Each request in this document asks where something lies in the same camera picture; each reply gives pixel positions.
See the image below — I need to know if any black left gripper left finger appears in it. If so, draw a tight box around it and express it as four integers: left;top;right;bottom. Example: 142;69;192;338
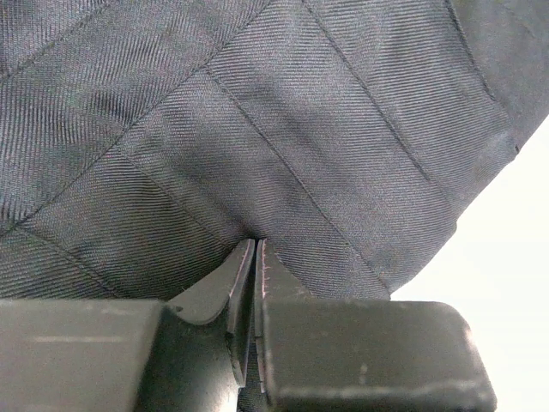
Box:
1;239;256;411

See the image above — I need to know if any black skirt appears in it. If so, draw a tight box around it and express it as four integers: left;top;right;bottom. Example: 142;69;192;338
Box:
1;1;548;300

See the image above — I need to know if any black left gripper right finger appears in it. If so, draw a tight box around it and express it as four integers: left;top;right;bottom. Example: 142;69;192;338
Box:
254;240;498;411

